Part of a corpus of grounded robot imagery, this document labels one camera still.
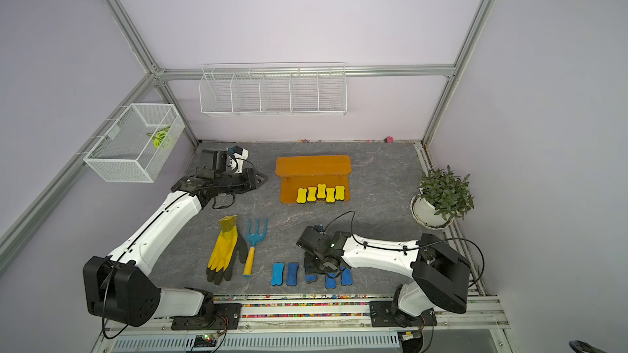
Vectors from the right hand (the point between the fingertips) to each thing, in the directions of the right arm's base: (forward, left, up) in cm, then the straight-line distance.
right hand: (308, 267), depth 80 cm
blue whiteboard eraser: (-1, +10, -2) cm, 11 cm away
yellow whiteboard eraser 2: (+29, 0, -1) cm, 29 cm away
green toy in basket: (+35, +50, +27) cm, 67 cm away
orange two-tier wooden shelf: (+40, +2, -4) cm, 40 cm away
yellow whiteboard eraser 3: (+30, -4, 0) cm, 31 cm away
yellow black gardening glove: (+9, +29, -2) cm, 31 cm away
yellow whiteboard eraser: (+29, +4, -1) cm, 29 cm away
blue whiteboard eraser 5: (-3, -13, -1) cm, 13 cm away
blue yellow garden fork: (+11, +21, -3) cm, 24 cm away
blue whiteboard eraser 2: (-2, +6, -2) cm, 6 cm away
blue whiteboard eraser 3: (-3, -1, 0) cm, 3 cm away
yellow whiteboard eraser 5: (+30, -12, -1) cm, 32 cm away
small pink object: (+64, -40, -5) cm, 75 cm away
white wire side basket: (+34, +58, +24) cm, 72 cm away
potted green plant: (+16, -43, +17) cm, 49 cm away
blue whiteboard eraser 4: (-4, -7, -2) cm, 9 cm away
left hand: (+22, +14, +19) cm, 32 cm away
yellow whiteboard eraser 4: (+29, -8, -1) cm, 30 cm away
